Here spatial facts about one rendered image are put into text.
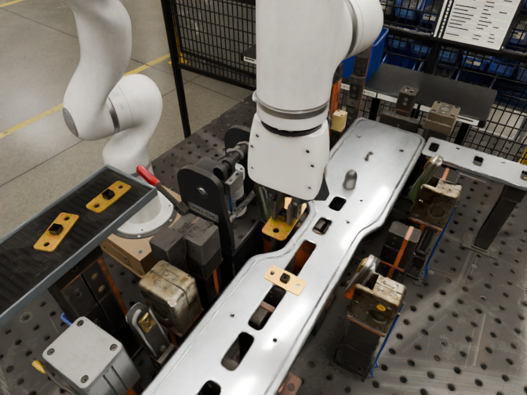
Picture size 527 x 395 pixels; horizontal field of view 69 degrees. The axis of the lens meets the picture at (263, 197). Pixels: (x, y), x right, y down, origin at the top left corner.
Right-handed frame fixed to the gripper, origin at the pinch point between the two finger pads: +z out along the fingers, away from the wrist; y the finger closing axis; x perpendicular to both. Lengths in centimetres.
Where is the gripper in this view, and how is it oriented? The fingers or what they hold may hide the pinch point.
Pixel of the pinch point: (285, 206)
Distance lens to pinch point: 56.6
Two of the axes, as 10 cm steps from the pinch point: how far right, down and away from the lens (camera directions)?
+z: -0.1, 7.2, 6.9
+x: 4.7, -6.1, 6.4
